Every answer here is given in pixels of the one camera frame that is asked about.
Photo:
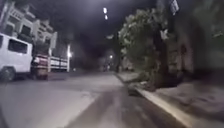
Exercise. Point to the leafy tree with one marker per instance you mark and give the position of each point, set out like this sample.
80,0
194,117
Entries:
143,40

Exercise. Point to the white fence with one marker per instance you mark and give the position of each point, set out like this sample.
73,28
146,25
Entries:
58,62

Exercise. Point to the grey asphalt road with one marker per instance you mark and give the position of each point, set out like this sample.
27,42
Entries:
63,100

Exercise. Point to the pale concrete kerb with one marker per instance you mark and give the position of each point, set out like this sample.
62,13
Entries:
166,106

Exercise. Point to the grey concrete sidewalk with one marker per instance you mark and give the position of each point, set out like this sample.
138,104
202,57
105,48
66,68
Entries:
196,100

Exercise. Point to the pale multi-storey building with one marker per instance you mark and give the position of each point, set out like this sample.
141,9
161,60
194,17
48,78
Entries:
26,30

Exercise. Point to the white van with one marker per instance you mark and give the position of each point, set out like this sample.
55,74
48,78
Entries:
15,56

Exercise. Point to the dark wall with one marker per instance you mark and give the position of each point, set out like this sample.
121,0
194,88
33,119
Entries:
200,43

